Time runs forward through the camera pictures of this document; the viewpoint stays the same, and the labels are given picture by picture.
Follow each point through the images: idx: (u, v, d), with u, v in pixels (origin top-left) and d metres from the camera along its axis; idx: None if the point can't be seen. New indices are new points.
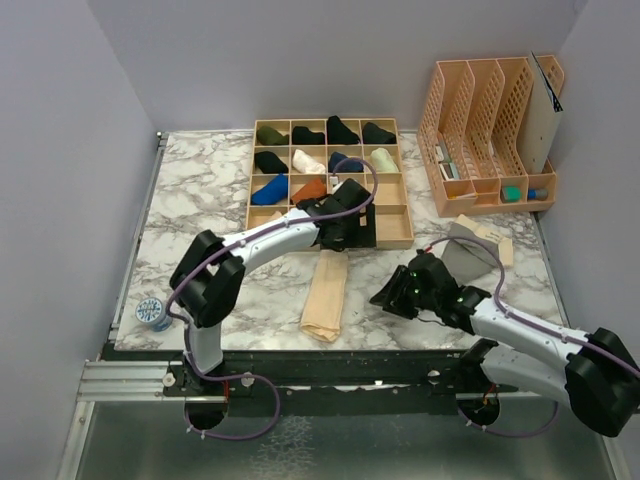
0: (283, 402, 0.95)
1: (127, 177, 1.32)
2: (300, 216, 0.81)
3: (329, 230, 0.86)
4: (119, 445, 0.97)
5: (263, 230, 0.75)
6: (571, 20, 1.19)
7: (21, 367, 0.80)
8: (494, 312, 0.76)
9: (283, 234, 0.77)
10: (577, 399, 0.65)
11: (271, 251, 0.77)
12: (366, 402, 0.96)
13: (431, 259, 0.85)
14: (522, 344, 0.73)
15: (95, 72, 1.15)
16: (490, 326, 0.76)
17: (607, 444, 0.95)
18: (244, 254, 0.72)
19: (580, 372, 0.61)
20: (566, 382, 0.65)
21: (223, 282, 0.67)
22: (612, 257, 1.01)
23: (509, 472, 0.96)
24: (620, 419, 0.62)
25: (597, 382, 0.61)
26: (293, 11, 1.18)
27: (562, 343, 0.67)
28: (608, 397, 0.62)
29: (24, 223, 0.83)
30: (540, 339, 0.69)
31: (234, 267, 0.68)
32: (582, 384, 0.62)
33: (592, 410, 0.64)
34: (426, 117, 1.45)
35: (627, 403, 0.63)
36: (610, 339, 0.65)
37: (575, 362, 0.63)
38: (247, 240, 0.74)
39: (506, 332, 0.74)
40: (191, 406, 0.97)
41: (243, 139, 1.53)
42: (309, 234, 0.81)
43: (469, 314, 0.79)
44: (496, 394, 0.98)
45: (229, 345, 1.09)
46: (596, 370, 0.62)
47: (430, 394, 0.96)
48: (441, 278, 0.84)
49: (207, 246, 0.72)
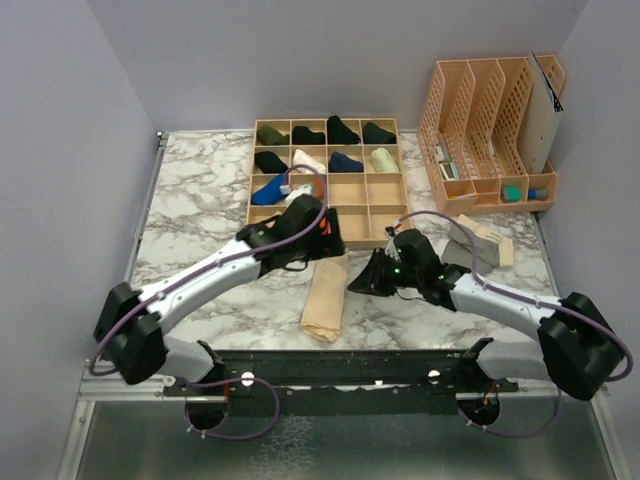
0: (283, 403, 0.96)
1: (127, 177, 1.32)
2: (236, 249, 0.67)
3: (277, 260, 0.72)
4: (118, 445, 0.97)
5: (187, 276, 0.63)
6: (571, 20, 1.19)
7: (21, 367, 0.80)
8: (473, 286, 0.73)
9: (213, 276, 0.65)
10: (552, 365, 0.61)
11: (200, 297, 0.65)
12: (366, 403, 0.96)
13: (417, 235, 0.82)
14: (500, 315, 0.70)
15: (94, 72, 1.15)
16: (468, 299, 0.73)
17: (607, 443, 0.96)
18: (163, 309, 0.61)
19: (553, 334, 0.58)
20: (540, 346, 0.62)
21: (140, 344, 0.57)
22: (613, 257, 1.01)
23: (510, 472, 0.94)
24: (597, 385, 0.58)
25: (570, 344, 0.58)
26: (293, 11, 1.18)
27: (536, 308, 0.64)
28: (582, 359, 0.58)
29: (25, 223, 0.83)
30: (515, 306, 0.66)
31: (151, 327, 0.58)
32: (555, 347, 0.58)
33: (567, 376, 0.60)
34: (426, 117, 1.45)
35: (604, 368, 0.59)
36: (584, 302, 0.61)
37: (548, 325, 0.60)
38: (166, 290, 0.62)
39: (484, 303, 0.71)
40: (191, 406, 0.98)
41: (243, 139, 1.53)
42: (250, 269, 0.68)
43: (449, 290, 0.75)
44: (496, 394, 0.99)
45: (229, 345, 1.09)
46: (568, 332, 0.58)
47: (430, 394, 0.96)
48: (426, 254, 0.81)
49: (123, 300, 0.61)
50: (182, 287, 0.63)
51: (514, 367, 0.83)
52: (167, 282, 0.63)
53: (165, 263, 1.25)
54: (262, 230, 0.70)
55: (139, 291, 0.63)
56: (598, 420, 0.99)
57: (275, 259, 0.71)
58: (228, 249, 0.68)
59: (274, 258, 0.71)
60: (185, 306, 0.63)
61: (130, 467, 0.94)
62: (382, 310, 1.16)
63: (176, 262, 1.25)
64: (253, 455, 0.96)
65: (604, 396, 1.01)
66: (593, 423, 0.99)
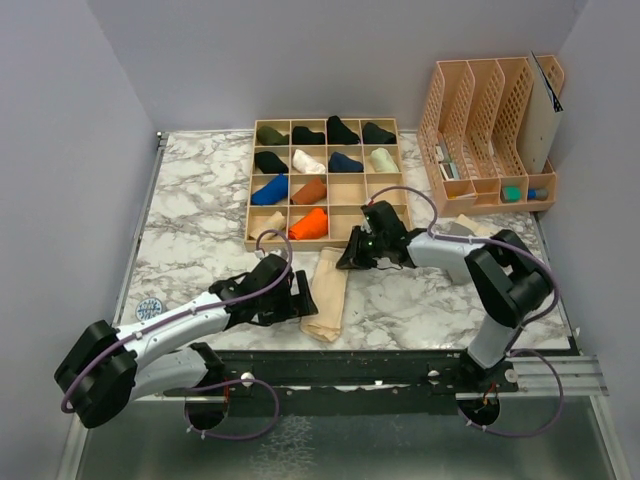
0: (282, 403, 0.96)
1: (126, 176, 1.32)
2: (210, 299, 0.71)
3: (242, 313, 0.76)
4: (116, 446, 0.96)
5: (165, 319, 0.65)
6: (572, 20, 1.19)
7: (21, 367, 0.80)
8: (424, 239, 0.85)
9: (188, 322, 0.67)
10: (483, 294, 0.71)
11: (175, 342, 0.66)
12: (366, 403, 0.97)
13: (381, 203, 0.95)
14: (448, 260, 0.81)
15: (94, 71, 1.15)
16: (424, 251, 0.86)
17: (606, 441, 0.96)
18: (139, 348, 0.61)
19: (477, 260, 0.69)
20: (471, 277, 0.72)
21: (111, 383, 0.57)
22: (612, 257, 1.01)
23: (509, 472, 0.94)
24: (521, 307, 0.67)
25: (493, 269, 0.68)
26: (293, 11, 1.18)
27: (470, 245, 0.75)
28: (504, 281, 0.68)
29: (24, 222, 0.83)
30: (454, 247, 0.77)
31: (125, 365, 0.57)
32: (479, 272, 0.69)
33: (496, 302, 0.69)
34: (426, 117, 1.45)
35: (528, 294, 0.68)
36: (511, 236, 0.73)
37: (475, 253, 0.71)
38: (144, 331, 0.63)
39: (435, 252, 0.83)
40: (191, 406, 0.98)
41: (243, 139, 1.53)
42: (220, 320, 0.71)
43: (408, 247, 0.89)
44: (496, 394, 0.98)
45: (229, 345, 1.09)
46: (492, 259, 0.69)
47: (430, 394, 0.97)
48: (389, 220, 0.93)
49: (99, 339, 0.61)
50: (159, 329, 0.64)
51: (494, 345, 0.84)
52: (144, 324, 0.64)
53: (165, 263, 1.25)
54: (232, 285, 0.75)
55: (115, 332, 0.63)
56: (598, 420, 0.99)
57: (241, 314, 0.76)
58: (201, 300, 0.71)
59: (241, 312, 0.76)
60: (159, 349, 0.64)
61: (130, 467, 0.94)
62: (382, 310, 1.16)
63: (176, 262, 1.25)
64: (253, 455, 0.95)
65: (604, 395, 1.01)
66: (593, 422, 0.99)
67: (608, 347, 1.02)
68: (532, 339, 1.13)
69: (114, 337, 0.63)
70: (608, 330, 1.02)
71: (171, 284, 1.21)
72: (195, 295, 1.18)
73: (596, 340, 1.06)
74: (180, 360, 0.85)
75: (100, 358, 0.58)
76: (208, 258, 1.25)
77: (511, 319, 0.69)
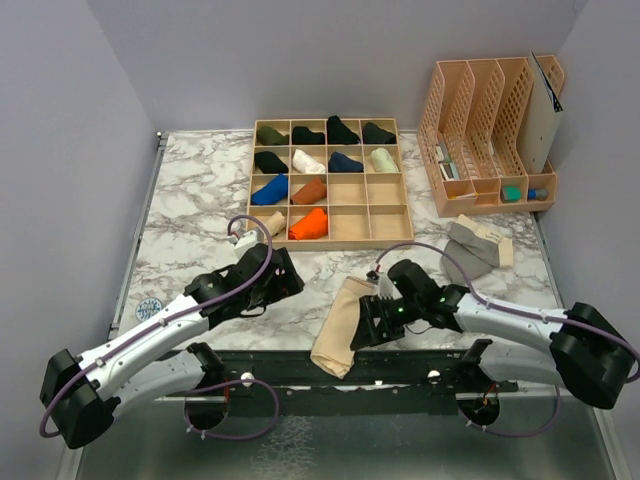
0: (282, 402, 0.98)
1: (126, 177, 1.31)
2: (184, 306, 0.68)
3: (227, 310, 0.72)
4: (116, 448, 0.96)
5: (130, 340, 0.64)
6: (571, 20, 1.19)
7: (21, 367, 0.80)
8: (476, 306, 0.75)
9: (157, 336, 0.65)
10: (569, 378, 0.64)
11: (148, 357, 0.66)
12: (365, 403, 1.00)
13: (410, 263, 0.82)
14: (506, 331, 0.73)
15: (94, 70, 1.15)
16: (474, 321, 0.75)
17: (607, 443, 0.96)
18: (101, 377, 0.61)
19: (565, 350, 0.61)
20: (557, 363, 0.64)
21: (78, 413, 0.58)
22: (613, 257, 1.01)
23: (509, 472, 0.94)
24: (615, 390, 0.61)
25: (583, 358, 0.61)
26: (292, 11, 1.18)
27: (544, 324, 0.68)
28: (597, 369, 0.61)
29: (24, 222, 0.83)
30: (522, 323, 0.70)
31: (89, 398, 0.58)
32: (568, 362, 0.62)
33: (585, 387, 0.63)
34: (426, 117, 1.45)
35: (619, 373, 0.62)
36: (589, 312, 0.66)
37: (557, 341, 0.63)
38: (106, 357, 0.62)
39: (490, 323, 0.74)
40: (191, 406, 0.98)
41: (243, 139, 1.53)
42: (198, 325, 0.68)
43: (453, 313, 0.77)
44: (496, 394, 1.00)
45: (229, 345, 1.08)
46: (580, 346, 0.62)
47: (430, 394, 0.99)
48: (421, 281, 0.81)
49: (64, 369, 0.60)
50: (123, 352, 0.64)
51: (521, 371, 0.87)
52: (108, 348, 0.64)
53: (165, 263, 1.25)
54: (212, 281, 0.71)
55: (78, 359, 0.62)
56: (597, 419, 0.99)
57: (224, 310, 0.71)
58: (175, 306, 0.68)
59: (225, 309, 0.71)
60: (127, 370, 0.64)
61: (130, 466, 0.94)
62: None
63: (176, 262, 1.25)
64: (253, 455, 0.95)
65: None
66: (593, 422, 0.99)
67: None
68: None
69: (77, 365, 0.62)
70: None
71: (171, 284, 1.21)
72: None
73: None
74: (174, 366, 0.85)
75: (62, 392, 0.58)
76: (208, 258, 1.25)
77: (606, 401, 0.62)
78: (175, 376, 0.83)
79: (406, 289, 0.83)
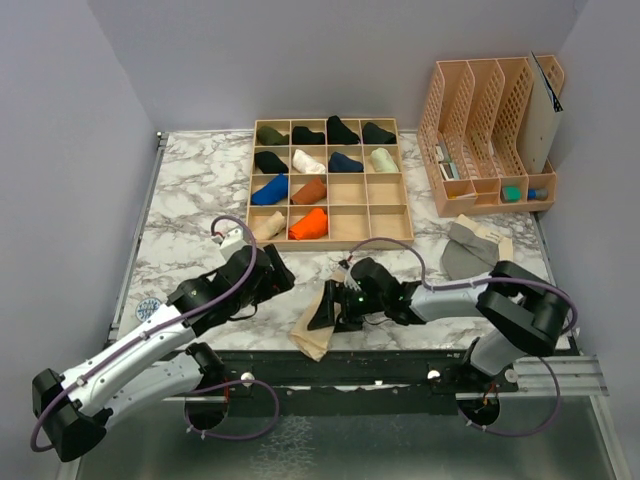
0: (282, 403, 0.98)
1: (126, 177, 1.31)
2: (166, 318, 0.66)
3: (212, 318, 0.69)
4: (117, 448, 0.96)
5: (113, 355, 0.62)
6: (572, 20, 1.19)
7: (22, 367, 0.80)
8: (425, 293, 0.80)
9: (138, 351, 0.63)
10: (510, 335, 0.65)
11: (132, 372, 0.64)
12: (366, 403, 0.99)
13: (372, 263, 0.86)
14: (455, 307, 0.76)
15: (94, 71, 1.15)
16: (427, 306, 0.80)
17: (607, 443, 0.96)
18: (83, 396, 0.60)
19: (491, 306, 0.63)
20: (493, 324, 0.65)
21: (63, 432, 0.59)
22: (613, 257, 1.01)
23: (509, 472, 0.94)
24: (551, 336, 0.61)
25: (511, 310, 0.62)
26: (292, 11, 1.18)
27: (473, 287, 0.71)
28: (526, 318, 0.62)
29: (24, 221, 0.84)
30: (458, 294, 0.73)
31: (71, 420, 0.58)
32: (498, 317, 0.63)
33: (525, 340, 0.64)
34: (426, 117, 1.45)
35: (553, 319, 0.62)
36: (511, 267, 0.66)
37: (485, 298, 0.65)
38: (86, 376, 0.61)
39: (439, 304, 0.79)
40: (191, 406, 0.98)
41: (243, 139, 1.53)
42: (182, 336, 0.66)
43: (409, 304, 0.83)
44: (496, 394, 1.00)
45: (229, 345, 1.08)
46: (506, 299, 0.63)
47: (430, 393, 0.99)
48: (384, 281, 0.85)
49: (46, 390, 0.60)
50: (104, 369, 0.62)
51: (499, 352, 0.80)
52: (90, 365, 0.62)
53: (165, 263, 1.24)
54: (197, 288, 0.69)
55: (60, 379, 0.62)
56: (597, 419, 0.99)
57: (210, 318, 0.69)
58: (157, 318, 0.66)
59: (210, 317, 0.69)
60: (110, 387, 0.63)
61: (130, 466, 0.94)
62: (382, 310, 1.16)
63: (176, 262, 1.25)
64: (253, 455, 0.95)
65: (604, 395, 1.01)
66: (593, 422, 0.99)
67: (608, 347, 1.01)
68: None
69: (59, 384, 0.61)
70: (608, 330, 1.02)
71: (171, 284, 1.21)
72: None
73: (597, 340, 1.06)
74: (170, 370, 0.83)
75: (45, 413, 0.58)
76: (208, 258, 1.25)
77: (547, 349, 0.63)
78: (171, 381, 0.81)
79: (370, 288, 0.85)
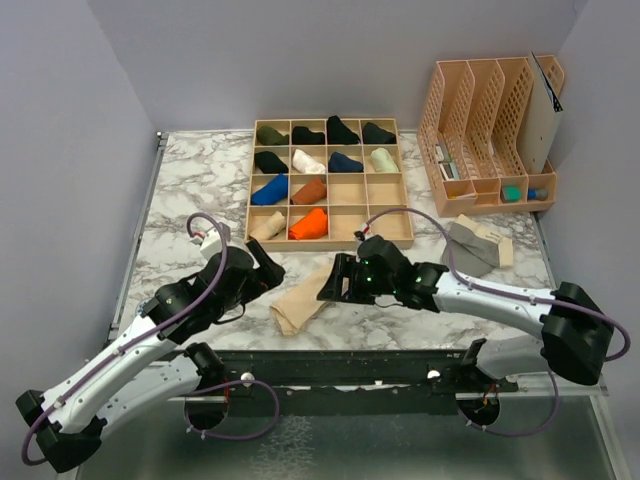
0: (282, 403, 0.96)
1: (126, 177, 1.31)
2: (142, 330, 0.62)
3: (192, 326, 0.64)
4: (117, 447, 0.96)
5: (86, 376, 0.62)
6: (572, 19, 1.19)
7: (21, 367, 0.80)
8: (457, 287, 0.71)
9: (115, 368, 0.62)
10: (554, 360, 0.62)
11: (112, 387, 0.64)
12: (366, 403, 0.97)
13: (385, 243, 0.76)
14: (484, 311, 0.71)
15: (94, 71, 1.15)
16: (453, 301, 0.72)
17: (607, 443, 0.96)
18: (62, 418, 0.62)
19: (558, 334, 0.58)
20: (544, 346, 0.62)
21: (47, 452, 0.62)
22: (613, 257, 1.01)
23: (509, 472, 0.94)
24: (598, 370, 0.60)
25: (575, 342, 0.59)
26: (292, 11, 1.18)
27: (532, 305, 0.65)
28: (585, 350, 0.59)
29: (24, 222, 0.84)
30: (509, 305, 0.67)
31: (51, 441, 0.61)
32: (560, 345, 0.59)
33: (570, 368, 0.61)
34: (426, 117, 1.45)
35: (601, 352, 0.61)
36: (576, 292, 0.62)
37: (550, 324, 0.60)
38: (63, 398, 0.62)
39: (472, 303, 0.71)
40: (191, 406, 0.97)
41: (243, 139, 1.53)
42: (161, 347, 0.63)
43: (430, 291, 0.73)
44: (496, 394, 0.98)
45: (229, 345, 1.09)
46: (573, 330, 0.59)
47: (430, 394, 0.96)
48: (396, 262, 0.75)
49: (27, 413, 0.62)
50: (81, 389, 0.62)
51: (514, 364, 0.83)
52: (68, 386, 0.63)
53: (165, 263, 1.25)
54: (173, 294, 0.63)
55: (40, 400, 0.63)
56: (597, 419, 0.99)
57: (190, 326, 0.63)
58: (133, 332, 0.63)
59: (189, 325, 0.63)
60: (91, 405, 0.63)
61: (130, 466, 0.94)
62: (382, 310, 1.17)
63: (176, 262, 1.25)
64: (253, 455, 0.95)
65: (604, 395, 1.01)
66: (593, 422, 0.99)
67: (608, 347, 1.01)
68: None
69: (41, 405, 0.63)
70: None
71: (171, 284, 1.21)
72: None
73: None
74: (167, 374, 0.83)
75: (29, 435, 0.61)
76: None
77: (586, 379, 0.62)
78: (168, 385, 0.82)
79: (381, 269, 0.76)
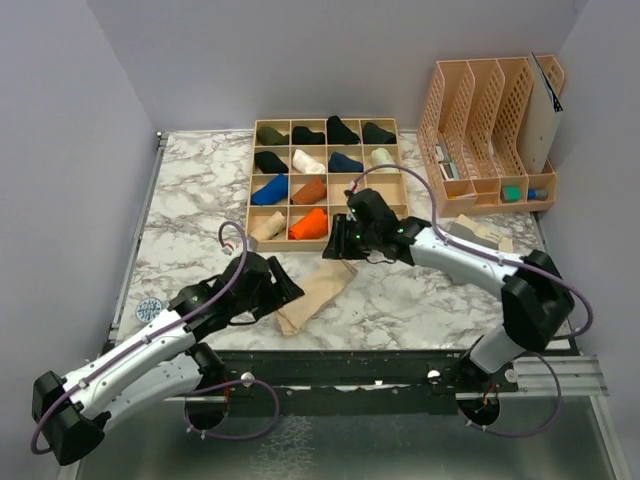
0: (283, 403, 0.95)
1: (126, 177, 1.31)
2: (167, 321, 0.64)
3: (212, 325, 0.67)
4: (118, 447, 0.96)
5: (114, 358, 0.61)
6: (572, 19, 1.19)
7: (21, 367, 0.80)
8: (434, 242, 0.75)
9: (141, 355, 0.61)
10: (511, 320, 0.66)
11: (134, 375, 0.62)
12: (366, 403, 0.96)
13: (368, 192, 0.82)
14: (456, 269, 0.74)
15: (95, 71, 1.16)
16: (430, 255, 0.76)
17: (607, 444, 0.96)
18: (85, 398, 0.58)
19: (516, 291, 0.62)
20: (503, 305, 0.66)
21: (61, 437, 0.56)
22: (613, 257, 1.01)
23: (510, 473, 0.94)
24: (549, 334, 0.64)
25: (531, 301, 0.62)
26: (292, 11, 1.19)
27: (500, 266, 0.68)
28: (539, 313, 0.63)
29: (24, 221, 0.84)
30: (478, 264, 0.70)
31: (72, 422, 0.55)
32: (516, 303, 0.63)
33: (524, 329, 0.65)
34: (426, 117, 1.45)
35: (555, 321, 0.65)
36: (544, 260, 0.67)
37: (511, 282, 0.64)
38: (89, 378, 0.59)
39: (446, 259, 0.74)
40: (191, 406, 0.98)
41: (243, 139, 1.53)
42: (183, 341, 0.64)
43: (408, 243, 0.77)
44: (496, 394, 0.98)
45: (229, 345, 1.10)
46: (531, 291, 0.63)
47: (430, 394, 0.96)
48: (379, 211, 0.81)
49: (48, 392, 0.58)
50: (106, 371, 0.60)
51: (494, 349, 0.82)
52: (92, 368, 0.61)
53: (165, 263, 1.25)
54: (197, 293, 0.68)
55: (62, 381, 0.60)
56: (597, 419, 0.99)
57: (210, 323, 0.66)
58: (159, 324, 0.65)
59: (210, 323, 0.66)
60: (112, 390, 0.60)
61: (130, 466, 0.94)
62: (382, 310, 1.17)
63: (176, 262, 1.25)
64: (253, 455, 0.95)
65: (604, 395, 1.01)
66: (593, 422, 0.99)
67: (607, 347, 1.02)
68: None
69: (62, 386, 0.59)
70: (608, 330, 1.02)
71: (171, 284, 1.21)
72: None
73: (596, 340, 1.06)
74: (169, 372, 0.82)
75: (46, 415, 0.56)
76: (208, 258, 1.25)
77: (537, 343, 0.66)
78: (170, 382, 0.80)
79: (365, 218, 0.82)
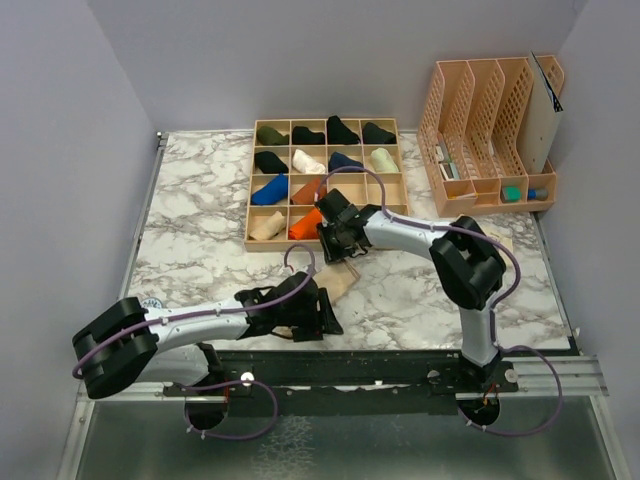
0: (282, 404, 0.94)
1: (126, 176, 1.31)
2: (233, 305, 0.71)
3: (259, 328, 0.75)
4: (119, 446, 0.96)
5: (194, 311, 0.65)
6: (571, 20, 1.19)
7: (20, 367, 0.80)
8: (382, 220, 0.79)
9: (210, 322, 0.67)
10: (446, 282, 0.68)
11: (197, 336, 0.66)
12: (367, 403, 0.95)
13: (330, 190, 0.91)
14: (405, 245, 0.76)
15: (94, 70, 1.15)
16: (381, 234, 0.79)
17: (607, 443, 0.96)
18: (162, 333, 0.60)
19: (441, 251, 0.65)
20: (435, 267, 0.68)
21: (128, 359, 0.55)
22: (613, 257, 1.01)
23: (509, 472, 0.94)
24: (480, 292, 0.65)
25: (456, 259, 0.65)
26: (292, 12, 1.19)
27: (432, 232, 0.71)
28: (466, 270, 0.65)
29: (24, 221, 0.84)
30: (415, 234, 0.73)
31: (144, 347, 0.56)
32: (444, 262, 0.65)
33: (456, 289, 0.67)
34: (426, 117, 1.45)
35: (485, 278, 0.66)
36: (470, 223, 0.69)
37: (438, 244, 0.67)
38: (171, 318, 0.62)
39: (393, 236, 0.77)
40: (192, 406, 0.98)
41: (243, 139, 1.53)
42: (237, 328, 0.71)
43: (364, 226, 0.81)
44: (496, 394, 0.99)
45: (229, 345, 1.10)
46: (456, 249, 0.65)
47: (430, 394, 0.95)
48: (339, 205, 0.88)
49: (128, 314, 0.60)
50: (182, 320, 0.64)
51: (467, 330, 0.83)
52: (171, 311, 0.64)
53: (165, 263, 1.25)
54: (257, 297, 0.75)
55: (144, 311, 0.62)
56: (597, 419, 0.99)
57: (258, 327, 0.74)
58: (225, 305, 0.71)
59: (258, 326, 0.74)
60: (180, 339, 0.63)
61: (130, 465, 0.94)
62: (382, 311, 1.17)
63: (176, 262, 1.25)
64: (253, 455, 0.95)
65: (604, 395, 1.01)
66: (593, 423, 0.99)
67: (608, 347, 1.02)
68: (533, 339, 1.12)
69: (142, 315, 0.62)
70: (608, 331, 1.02)
71: (171, 284, 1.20)
72: (195, 295, 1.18)
73: (596, 340, 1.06)
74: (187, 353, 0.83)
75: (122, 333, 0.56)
76: (208, 258, 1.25)
77: (471, 302, 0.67)
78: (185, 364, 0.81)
79: (329, 214, 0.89)
